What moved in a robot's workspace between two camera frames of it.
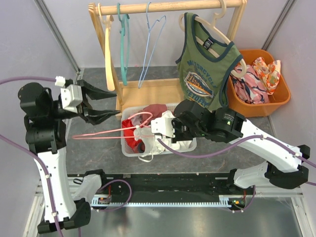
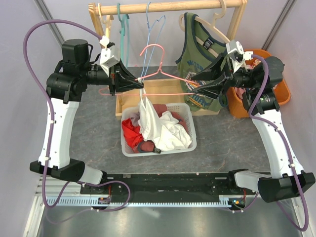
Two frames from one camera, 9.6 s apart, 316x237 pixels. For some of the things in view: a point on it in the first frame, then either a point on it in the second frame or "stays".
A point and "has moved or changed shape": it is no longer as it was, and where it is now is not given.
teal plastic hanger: [125, 38] stays
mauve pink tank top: [136, 120] stays
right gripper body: [183, 133] to [239, 78]
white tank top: [152, 145] has moved or changed shape
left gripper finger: [95, 116] to [122, 86]
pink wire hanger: [80, 137] to [159, 70]
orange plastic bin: [237, 107] stays
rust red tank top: [149, 112] to [147, 146]
